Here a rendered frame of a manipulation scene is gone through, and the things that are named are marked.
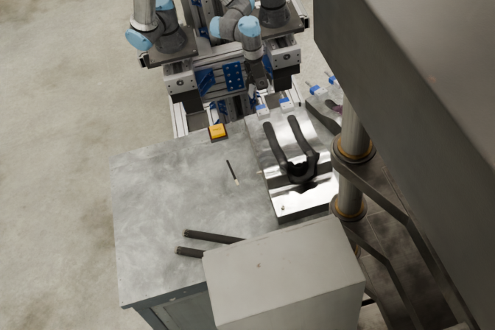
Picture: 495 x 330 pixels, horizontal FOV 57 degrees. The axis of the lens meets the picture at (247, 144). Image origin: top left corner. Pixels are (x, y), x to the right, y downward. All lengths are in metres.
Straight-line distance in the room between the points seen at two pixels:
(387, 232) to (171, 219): 0.93
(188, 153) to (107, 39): 2.37
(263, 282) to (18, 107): 3.26
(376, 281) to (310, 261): 0.49
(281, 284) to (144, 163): 1.23
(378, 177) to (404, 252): 0.26
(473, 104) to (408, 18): 0.14
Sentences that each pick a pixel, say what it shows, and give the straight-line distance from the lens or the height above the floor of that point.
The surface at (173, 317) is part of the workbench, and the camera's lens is 2.02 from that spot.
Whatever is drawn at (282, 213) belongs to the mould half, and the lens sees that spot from 1.70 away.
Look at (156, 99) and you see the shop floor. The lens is 3.48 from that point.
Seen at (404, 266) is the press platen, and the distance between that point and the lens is 1.16.
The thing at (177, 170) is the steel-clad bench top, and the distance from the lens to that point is 1.97.
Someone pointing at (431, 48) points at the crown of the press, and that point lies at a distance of 0.52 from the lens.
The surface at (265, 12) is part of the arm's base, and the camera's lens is 2.13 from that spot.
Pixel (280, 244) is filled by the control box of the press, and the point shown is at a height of 1.47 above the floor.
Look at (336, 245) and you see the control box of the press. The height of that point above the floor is 1.47.
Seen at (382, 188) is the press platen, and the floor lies 1.54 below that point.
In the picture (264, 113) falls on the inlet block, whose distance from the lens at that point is 1.93.
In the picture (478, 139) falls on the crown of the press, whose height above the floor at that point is 2.00.
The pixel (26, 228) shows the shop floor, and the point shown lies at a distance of 3.18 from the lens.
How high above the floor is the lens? 2.33
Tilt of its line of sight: 51 degrees down
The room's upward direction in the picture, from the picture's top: 11 degrees counter-clockwise
